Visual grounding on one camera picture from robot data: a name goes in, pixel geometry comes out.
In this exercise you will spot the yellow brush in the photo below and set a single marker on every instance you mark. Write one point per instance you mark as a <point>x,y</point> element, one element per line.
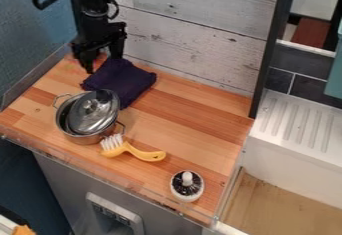
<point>133,151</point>

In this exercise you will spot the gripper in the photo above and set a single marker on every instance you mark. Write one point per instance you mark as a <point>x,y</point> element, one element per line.
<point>98,29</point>

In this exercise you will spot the purple cloth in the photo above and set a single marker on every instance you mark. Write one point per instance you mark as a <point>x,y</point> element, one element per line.
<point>124,79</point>

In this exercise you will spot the white toy sink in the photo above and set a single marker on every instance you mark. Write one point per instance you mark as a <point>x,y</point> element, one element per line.
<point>298,135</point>

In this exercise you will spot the silver pot lid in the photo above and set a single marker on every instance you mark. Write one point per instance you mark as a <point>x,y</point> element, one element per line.
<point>92,112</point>

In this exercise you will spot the silver pot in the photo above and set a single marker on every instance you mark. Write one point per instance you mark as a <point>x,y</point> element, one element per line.
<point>71,125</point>

